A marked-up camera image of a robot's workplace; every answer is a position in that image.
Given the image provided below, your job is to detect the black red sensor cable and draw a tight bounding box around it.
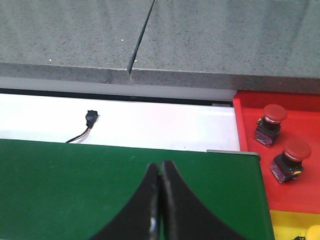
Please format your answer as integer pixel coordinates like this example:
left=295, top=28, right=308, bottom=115
left=65, top=126, right=92, bottom=144

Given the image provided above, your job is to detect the right grey stone slab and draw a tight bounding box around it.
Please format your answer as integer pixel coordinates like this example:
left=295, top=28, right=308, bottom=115
left=131, top=0, right=320, bottom=94

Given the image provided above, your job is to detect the black sensor connector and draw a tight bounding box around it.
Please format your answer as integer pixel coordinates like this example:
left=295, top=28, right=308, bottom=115
left=85, top=110, right=99, bottom=129

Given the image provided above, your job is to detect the red box at right edge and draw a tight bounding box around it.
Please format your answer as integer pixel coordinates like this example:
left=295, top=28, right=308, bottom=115
left=233, top=91, right=320, bottom=214

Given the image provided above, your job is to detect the grey stone countertop slab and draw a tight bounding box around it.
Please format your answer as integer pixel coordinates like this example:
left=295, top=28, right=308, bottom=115
left=0, top=0, right=153, bottom=84

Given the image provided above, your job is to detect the green conveyor belt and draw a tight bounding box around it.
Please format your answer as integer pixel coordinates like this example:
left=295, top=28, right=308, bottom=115
left=0, top=139, right=274, bottom=240

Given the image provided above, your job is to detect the red push button front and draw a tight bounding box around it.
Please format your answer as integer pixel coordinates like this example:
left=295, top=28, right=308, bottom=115
left=269, top=138, right=312, bottom=184

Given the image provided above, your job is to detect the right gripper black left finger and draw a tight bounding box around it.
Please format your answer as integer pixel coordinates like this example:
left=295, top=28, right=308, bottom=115
left=91, top=163, right=160, bottom=240

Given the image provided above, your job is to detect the yellow mushroom push button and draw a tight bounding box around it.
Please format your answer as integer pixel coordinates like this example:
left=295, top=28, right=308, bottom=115
left=294, top=224, right=320, bottom=240

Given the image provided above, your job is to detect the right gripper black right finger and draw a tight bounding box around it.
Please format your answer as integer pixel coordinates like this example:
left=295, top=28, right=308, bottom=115
left=160, top=160, right=245, bottom=240

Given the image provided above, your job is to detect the yellow tray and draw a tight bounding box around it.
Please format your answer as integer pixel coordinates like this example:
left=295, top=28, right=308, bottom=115
left=270, top=210, right=320, bottom=240

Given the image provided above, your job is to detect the red mushroom push button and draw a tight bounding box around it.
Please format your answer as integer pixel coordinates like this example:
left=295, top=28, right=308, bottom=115
left=254, top=104, right=287, bottom=148

